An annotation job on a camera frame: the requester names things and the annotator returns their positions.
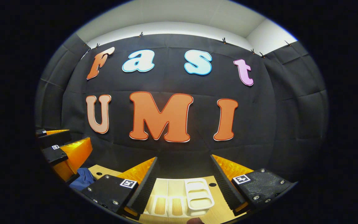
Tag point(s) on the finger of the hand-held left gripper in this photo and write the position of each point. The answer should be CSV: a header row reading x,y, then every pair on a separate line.
x,y
54,155
56,138

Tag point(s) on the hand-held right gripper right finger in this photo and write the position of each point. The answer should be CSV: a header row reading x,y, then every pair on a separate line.
x,y
222,183

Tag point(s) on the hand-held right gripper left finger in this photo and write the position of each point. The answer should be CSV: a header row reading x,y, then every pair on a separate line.
x,y
146,186

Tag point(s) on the white plastic bookshelf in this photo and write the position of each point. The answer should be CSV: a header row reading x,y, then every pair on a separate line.
x,y
197,199

